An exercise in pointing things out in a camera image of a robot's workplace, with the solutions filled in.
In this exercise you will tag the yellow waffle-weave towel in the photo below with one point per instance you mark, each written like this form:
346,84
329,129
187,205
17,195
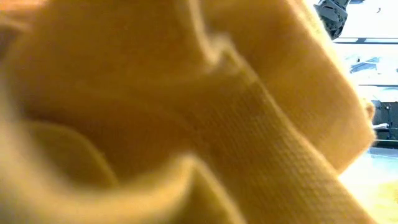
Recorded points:
174,102

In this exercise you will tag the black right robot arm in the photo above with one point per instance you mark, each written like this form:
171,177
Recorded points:
332,15

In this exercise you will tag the dark background equipment rack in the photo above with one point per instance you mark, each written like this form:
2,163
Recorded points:
387,118

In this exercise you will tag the grey horizontal frame rail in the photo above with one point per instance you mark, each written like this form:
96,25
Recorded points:
367,40

